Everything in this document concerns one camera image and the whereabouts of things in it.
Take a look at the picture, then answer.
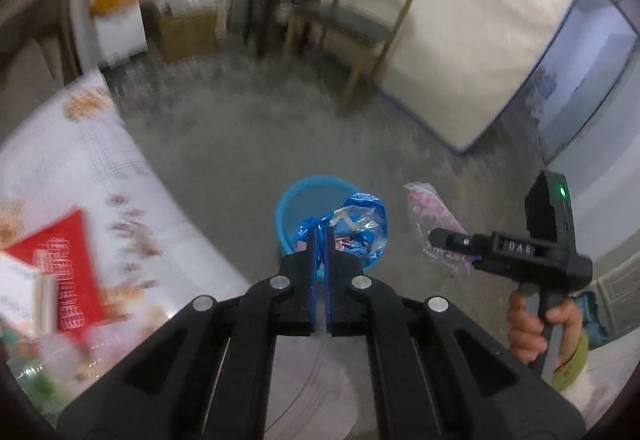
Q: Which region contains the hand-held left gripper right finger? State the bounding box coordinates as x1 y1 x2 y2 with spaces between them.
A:
325 225 587 440

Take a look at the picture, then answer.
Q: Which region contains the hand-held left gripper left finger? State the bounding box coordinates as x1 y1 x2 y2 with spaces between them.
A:
57 225 322 440

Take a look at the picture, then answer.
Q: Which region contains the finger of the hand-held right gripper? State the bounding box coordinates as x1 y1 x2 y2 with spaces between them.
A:
429 227 475 256

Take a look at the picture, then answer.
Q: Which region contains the pink clear plastic bag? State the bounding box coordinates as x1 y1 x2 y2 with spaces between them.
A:
404 183 476 276

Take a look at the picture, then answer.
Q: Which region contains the blue plastic wrapper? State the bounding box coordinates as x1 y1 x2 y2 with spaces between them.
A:
295 193 388 271

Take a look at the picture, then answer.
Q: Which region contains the blue plastic trash bin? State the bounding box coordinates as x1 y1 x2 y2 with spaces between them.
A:
275 175 388 271

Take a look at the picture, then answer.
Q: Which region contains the green label plastic bottle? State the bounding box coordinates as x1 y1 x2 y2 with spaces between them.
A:
0 320 68 413

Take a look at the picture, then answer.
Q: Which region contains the person's right hand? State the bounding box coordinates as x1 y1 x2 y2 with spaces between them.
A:
506 293 584 368

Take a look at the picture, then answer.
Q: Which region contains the teal cloth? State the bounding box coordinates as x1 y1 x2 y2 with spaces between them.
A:
574 294 609 351

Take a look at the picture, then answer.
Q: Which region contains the glass sliding door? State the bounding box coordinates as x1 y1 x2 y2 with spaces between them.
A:
530 0 640 166

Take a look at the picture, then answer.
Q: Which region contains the white mattress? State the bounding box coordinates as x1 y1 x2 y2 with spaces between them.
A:
302 0 598 153

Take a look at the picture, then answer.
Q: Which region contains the wooden chair dark seat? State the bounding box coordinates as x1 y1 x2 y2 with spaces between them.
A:
282 0 428 113

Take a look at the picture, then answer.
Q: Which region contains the red envelope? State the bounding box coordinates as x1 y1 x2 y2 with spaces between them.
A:
2 207 108 336

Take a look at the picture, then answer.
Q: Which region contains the cardboard box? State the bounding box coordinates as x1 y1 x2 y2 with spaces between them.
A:
152 5 221 64

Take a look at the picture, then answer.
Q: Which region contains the white yellow box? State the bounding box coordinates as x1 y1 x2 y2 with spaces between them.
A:
0 253 57 341

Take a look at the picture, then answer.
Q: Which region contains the white cabinet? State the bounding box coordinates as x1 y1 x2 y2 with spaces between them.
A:
95 3 148 68

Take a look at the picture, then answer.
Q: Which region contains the grey shelf table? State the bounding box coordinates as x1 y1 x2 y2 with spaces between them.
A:
0 0 101 77

